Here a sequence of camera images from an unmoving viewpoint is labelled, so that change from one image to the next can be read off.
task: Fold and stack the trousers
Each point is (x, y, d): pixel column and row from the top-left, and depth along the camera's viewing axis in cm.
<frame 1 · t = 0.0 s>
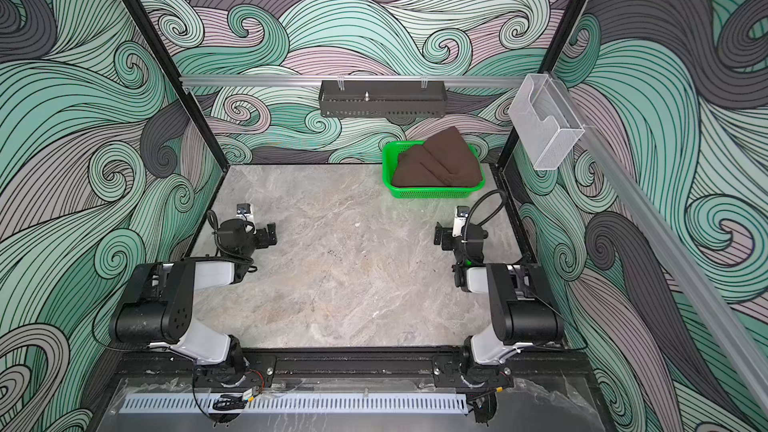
left hand: (258, 221, 95), fingers open
right hand: (454, 222, 94), fingers open
brown trousers: (442, 162, 109), point 12 cm above the table

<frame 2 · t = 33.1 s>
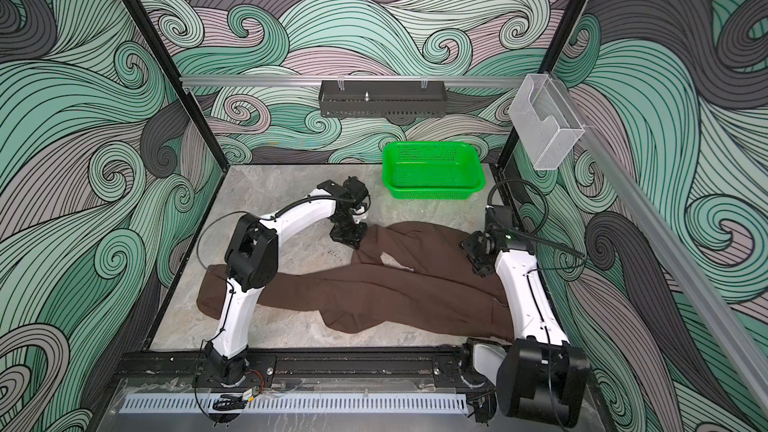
left hand: (358, 243, 91), fingers closed
right hand: (468, 251, 82), fingers open
brown trousers: (406, 276, 89), point 3 cm above the table

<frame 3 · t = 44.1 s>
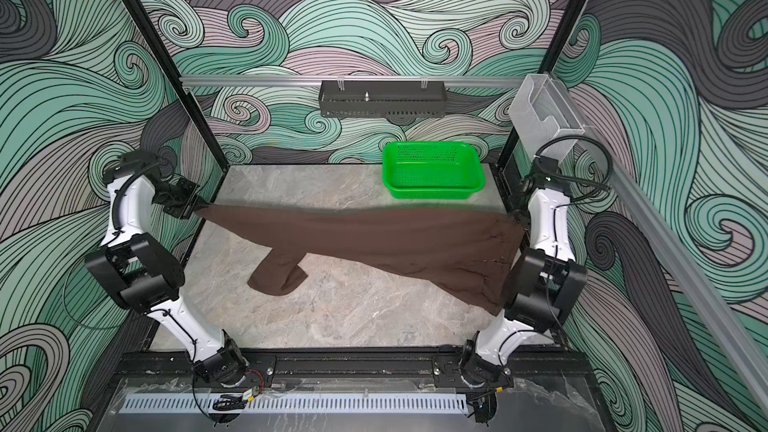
left hand: (207, 196, 85), fingers closed
right hand: (521, 211, 85), fingers closed
brown trousers: (466, 255, 94), point 2 cm above the table

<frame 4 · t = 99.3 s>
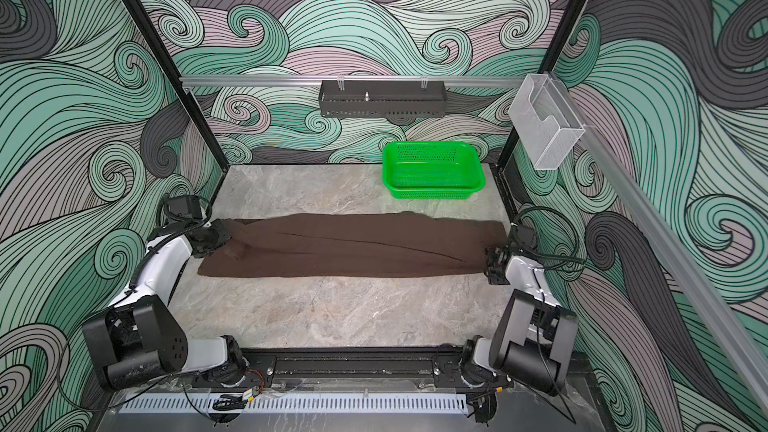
left hand: (221, 233, 85), fingers closed
right hand: (490, 258, 89), fingers open
brown trousers: (356, 244, 101), on the table

